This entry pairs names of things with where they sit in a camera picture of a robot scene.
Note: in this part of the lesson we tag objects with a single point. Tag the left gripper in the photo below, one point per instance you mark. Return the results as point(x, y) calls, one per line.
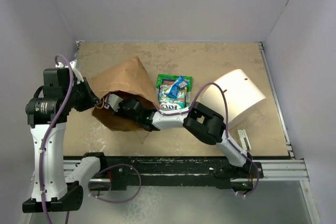
point(92, 100)

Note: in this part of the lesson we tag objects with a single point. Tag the brown paper bag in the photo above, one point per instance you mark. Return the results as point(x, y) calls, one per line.
point(128, 79)

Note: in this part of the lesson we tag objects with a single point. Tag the green Chuba cassava chips bag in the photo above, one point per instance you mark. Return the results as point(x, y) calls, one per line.
point(162, 76)

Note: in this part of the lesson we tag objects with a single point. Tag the light blue white snack packet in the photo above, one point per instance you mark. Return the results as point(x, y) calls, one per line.
point(179, 83)

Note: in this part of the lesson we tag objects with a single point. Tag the teal Fox's candy bag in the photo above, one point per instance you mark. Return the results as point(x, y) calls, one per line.
point(168, 103)

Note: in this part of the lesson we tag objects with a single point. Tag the blue Burts chilli crisps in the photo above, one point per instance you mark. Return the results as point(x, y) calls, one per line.
point(166, 83)

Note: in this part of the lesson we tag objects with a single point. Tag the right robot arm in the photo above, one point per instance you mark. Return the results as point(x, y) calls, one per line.
point(202, 122)

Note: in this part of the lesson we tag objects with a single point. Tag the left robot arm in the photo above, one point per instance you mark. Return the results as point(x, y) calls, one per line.
point(47, 112)

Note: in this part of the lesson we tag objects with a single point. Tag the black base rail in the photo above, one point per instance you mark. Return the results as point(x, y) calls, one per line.
point(174, 171)

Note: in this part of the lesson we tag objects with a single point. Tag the small aluminium bracket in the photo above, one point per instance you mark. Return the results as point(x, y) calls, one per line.
point(244, 140)

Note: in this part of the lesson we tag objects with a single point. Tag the aluminium table frame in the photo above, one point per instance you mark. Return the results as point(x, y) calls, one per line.
point(282, 197)

